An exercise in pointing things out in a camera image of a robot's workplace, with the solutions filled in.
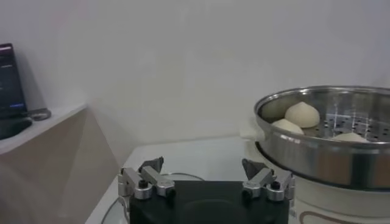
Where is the glass lid with cream handle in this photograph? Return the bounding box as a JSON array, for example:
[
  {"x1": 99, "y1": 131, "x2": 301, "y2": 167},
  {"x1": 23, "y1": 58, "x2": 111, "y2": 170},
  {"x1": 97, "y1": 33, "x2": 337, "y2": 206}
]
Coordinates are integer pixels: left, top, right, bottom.
[{"x1": 100, "y1": 172, "x2": 205, "y2": 224}]

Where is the cream electric cooking pot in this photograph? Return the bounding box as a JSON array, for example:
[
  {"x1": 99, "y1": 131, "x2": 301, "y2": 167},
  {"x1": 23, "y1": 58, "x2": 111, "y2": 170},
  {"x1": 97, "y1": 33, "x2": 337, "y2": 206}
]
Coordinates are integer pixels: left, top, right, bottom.
[{"x1": 240, "y1": 127, "x2": 390, "y2": 224}]

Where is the stainless steel steamer basket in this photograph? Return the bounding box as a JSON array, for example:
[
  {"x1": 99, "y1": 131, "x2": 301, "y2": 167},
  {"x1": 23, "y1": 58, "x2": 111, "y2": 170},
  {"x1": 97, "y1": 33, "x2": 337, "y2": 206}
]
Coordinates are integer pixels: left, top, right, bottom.
[{"x1": 253, "y1": 85, "x2": 390, "y2": 191}]

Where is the white desk with mouse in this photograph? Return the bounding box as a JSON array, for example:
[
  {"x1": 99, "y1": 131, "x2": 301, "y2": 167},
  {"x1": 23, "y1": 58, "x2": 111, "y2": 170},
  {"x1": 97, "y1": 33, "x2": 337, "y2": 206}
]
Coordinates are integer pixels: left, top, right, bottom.
[{"x1": 0, "y1": 103, "x2": 122, "y2": 224}]

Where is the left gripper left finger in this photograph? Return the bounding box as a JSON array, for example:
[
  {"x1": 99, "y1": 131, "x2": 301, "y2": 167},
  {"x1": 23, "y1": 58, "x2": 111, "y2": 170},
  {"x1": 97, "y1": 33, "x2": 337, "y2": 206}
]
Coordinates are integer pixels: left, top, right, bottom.
[{"x1": 118, "y1": 156, "x2": 176, "y2": 200}]

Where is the white steamed baozi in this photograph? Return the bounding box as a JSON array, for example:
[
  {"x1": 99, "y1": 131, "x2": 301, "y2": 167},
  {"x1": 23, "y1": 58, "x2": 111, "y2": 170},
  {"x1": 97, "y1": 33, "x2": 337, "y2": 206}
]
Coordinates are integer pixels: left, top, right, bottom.
[
  {"x1": 285, "y1": 102, "x2": 321, "y2": 128},
  {"x1": 272, "y1": 118, "x2": 305, "y2": 135},
  {"x1": 331, "y1": 132, "x2": 371, "y2": 143}
]

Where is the black computer mouse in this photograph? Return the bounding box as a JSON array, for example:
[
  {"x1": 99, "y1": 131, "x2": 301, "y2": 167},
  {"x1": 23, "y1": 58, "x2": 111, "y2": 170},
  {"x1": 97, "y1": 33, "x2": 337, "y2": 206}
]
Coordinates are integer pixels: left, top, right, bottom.
[{"x1": 0, "y1": 117, "x2": 33, "y2": 140}]

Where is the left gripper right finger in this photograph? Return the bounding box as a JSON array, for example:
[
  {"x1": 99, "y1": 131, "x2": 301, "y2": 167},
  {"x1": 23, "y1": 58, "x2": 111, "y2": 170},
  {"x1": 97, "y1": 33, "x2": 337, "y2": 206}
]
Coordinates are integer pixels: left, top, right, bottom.
[{"x1": 241, "y1": 158, "x2": 296, "y2": 201}]

